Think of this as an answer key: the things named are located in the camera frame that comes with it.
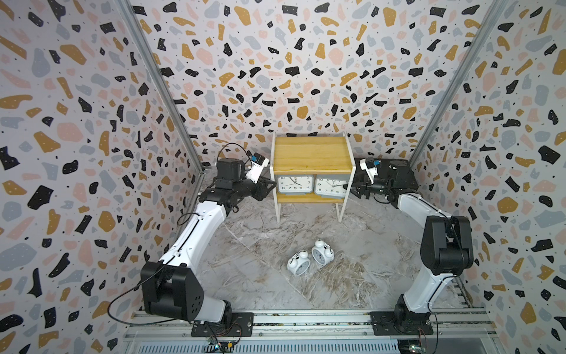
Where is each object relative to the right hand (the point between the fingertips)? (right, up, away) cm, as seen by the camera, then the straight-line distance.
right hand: (346, 184), depth 86 cm
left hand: (-28, +1, -7) cm, 29 cm away
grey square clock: (-20, 0, +1) cm, 20 cm away
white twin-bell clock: (-19, -29, -6) cm, 35 cm away
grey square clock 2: (-6, -2, +1) cm, 7 cm away
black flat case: (+14, +3, -12) cm, 19 cm away
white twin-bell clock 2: (-10, -26, -4) cm, 28 cm away
